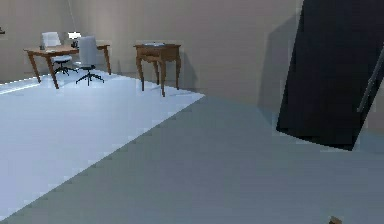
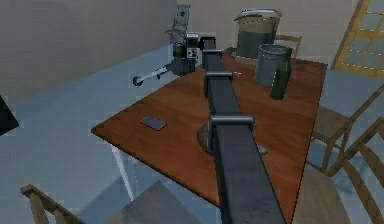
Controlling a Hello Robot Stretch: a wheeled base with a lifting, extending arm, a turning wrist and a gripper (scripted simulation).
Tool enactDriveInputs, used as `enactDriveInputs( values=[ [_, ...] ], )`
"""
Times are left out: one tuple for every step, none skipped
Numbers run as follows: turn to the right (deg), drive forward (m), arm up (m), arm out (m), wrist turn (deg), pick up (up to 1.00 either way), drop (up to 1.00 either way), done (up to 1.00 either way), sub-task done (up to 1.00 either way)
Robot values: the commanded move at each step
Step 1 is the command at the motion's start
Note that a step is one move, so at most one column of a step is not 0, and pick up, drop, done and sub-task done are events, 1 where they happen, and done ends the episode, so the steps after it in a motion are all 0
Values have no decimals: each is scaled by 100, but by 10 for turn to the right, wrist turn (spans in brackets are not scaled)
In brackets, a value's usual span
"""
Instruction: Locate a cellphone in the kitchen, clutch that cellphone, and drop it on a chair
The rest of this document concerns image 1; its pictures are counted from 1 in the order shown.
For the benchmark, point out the white office chair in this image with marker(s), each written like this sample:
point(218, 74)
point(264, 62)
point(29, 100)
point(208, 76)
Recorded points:
point(88, 55)
point(53, 41)

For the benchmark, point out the brown wooden side table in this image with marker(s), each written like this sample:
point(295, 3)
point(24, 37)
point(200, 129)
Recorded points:
point(159, 55)

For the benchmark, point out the pale flat dish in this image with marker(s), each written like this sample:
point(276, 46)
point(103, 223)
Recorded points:
point(154, 44)

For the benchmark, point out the white desk lamp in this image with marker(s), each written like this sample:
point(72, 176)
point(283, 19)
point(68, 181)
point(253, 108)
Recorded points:
point(74, 36)

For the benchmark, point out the black fridge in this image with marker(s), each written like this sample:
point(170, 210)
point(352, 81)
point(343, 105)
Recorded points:
point(330, 73)

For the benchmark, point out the brown wooden desk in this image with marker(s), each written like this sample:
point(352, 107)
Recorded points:
point(56, 51)

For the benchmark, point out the small brown object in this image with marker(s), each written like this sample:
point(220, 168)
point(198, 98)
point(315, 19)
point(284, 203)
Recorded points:
point(335, 220)

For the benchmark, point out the dark wall fixture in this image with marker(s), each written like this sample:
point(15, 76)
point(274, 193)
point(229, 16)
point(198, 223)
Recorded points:
point(1, 31)

